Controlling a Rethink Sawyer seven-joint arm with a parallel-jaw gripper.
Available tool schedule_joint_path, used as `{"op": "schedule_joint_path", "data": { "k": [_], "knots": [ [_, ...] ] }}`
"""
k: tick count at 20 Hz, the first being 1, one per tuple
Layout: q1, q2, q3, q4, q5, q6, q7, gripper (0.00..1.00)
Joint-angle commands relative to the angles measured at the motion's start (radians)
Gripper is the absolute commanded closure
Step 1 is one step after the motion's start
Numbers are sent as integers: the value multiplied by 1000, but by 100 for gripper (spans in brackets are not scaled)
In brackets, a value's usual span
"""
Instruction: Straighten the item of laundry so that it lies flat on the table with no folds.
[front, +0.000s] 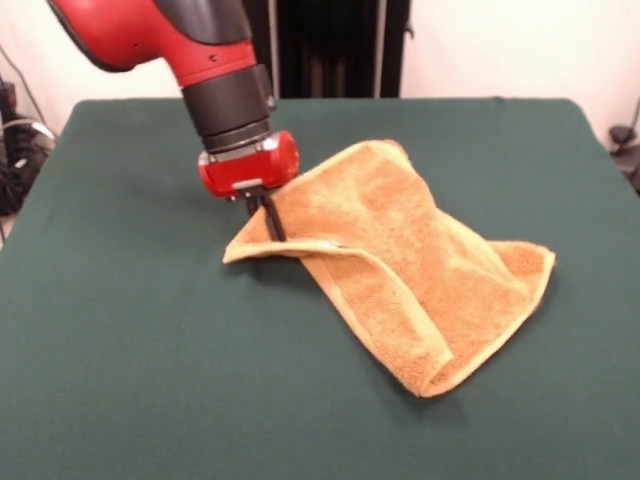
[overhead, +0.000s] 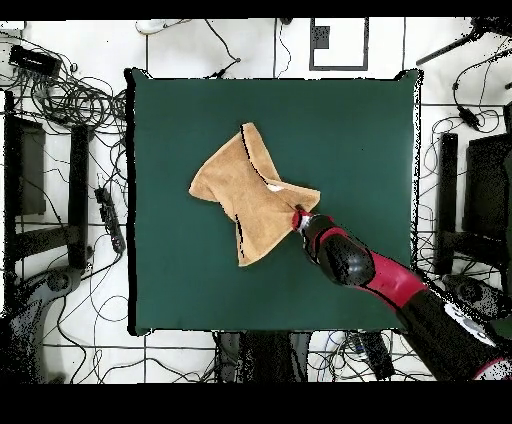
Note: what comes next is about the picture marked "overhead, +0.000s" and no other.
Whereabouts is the orange terry towel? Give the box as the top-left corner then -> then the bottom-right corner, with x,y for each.
188,121 -> 322,268

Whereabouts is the dark green table cloth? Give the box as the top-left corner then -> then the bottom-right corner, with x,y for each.
124,67 -> 424,336

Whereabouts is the black power strip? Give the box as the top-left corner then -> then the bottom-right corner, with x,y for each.
94,186 -> 127,255
357,330 -> 397,381

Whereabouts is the grey framed square board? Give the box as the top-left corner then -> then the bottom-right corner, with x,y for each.
308,17 -> 370,72

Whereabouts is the grey stand base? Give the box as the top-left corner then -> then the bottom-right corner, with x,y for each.
0,265 -> 85,383
441,273 -> 508,321

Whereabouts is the black power adapter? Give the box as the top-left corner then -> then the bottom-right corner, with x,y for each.
457,104 -> 481,131

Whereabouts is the black tripod rod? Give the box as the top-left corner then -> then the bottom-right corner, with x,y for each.
414,17 -> 512,68

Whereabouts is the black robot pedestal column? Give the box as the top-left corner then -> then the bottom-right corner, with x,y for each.
215,330 -> 312,383

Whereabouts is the black metal frame stand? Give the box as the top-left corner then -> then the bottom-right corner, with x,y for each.
2,90 -> 95,281
433,131 -> 512,277

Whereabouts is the black cable with plug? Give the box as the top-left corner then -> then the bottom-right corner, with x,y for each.
203,17 -> 242,80

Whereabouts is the black network switch box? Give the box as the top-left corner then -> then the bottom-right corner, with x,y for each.
7,43 -> 63,79

